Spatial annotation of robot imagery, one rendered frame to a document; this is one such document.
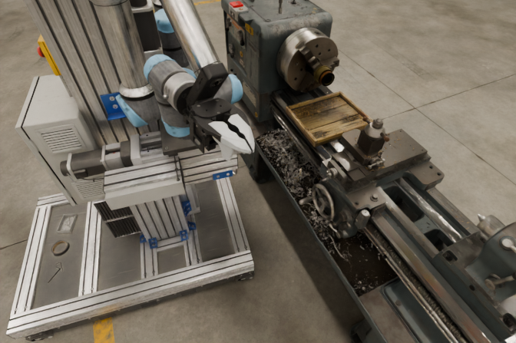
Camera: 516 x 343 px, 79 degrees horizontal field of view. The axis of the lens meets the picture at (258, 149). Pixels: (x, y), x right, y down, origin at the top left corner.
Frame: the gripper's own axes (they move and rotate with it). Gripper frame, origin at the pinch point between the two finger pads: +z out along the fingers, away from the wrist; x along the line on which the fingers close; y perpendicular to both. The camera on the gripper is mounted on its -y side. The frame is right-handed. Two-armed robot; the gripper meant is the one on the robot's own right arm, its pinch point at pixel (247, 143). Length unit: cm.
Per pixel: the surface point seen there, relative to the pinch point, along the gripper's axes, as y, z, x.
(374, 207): 59, 3, -67
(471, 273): 55, 39, -67
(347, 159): 52, -17, -71
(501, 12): 79, -125, -589
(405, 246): 64, 20, -66
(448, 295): 64, 39, -61
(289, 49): 29, -76, -85
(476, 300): 60, 45, -64
